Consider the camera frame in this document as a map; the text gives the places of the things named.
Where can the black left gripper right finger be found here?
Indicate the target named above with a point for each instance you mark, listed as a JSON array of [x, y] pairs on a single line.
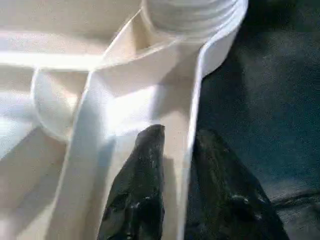
[[230, 200]]

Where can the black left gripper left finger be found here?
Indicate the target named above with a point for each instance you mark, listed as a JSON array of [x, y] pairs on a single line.
[[137, 195]]

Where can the white plastic table top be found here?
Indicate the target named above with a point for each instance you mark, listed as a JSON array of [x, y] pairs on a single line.
[[60, 60]]

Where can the white plastic table leg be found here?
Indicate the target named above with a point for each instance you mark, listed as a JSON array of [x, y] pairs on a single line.
[[190, 15]]

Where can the black work surface mat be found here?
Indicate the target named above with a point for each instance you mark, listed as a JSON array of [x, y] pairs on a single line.
[[270, 100]]

